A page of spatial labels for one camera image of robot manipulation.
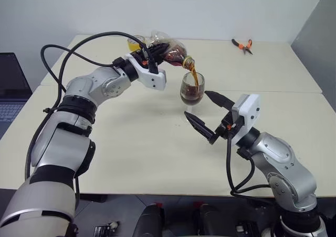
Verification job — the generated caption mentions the orange-handled pliers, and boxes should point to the orange-handled pliers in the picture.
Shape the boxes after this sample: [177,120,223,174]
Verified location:
[231,38,254,56]

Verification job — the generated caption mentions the dark rounded shape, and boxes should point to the dark rounded shape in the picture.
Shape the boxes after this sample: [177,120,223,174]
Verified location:
[197,203,229,237]
[133,203,165,237]

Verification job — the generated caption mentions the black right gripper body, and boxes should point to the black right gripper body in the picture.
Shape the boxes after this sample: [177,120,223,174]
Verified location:
[214,110,239,141]

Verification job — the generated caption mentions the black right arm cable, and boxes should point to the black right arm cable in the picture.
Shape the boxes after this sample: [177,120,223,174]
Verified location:
[225,131,274,199]

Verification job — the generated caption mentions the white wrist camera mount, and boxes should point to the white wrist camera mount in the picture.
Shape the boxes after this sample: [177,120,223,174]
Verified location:
[232,93,261,150]
[124,52,167,92]

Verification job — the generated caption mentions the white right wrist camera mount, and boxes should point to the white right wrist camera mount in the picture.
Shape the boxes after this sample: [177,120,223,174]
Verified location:
[232,93,261,150]

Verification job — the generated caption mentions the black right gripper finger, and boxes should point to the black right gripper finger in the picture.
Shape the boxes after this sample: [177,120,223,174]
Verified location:
[184,111,218,145]
[204,90,234,111]

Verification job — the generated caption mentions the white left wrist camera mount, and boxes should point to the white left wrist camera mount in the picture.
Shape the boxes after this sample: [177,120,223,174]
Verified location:
[124,52,167,92]

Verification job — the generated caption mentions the dark open laptop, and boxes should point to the dark open laptop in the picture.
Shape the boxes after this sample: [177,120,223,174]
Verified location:
[0,52,34,141]

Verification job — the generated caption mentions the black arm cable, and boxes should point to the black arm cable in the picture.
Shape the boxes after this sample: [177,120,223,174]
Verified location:
[24,31,160,237]
[225,131,274,199]

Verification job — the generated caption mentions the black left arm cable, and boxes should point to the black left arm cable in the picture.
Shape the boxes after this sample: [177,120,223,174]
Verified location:
[24,31,160,237]

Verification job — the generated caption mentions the clear plastic cola bottle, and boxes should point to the clear plastic cola bottle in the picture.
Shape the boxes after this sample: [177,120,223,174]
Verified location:
[145,30,196,71]

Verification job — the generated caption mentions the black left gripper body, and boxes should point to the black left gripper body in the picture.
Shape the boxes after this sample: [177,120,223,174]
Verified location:
[135,46,159,65]

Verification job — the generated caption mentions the clear stemmed wine glass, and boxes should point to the clear stemmed wine glass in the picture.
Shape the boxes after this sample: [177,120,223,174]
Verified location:
[179,72,206,115]

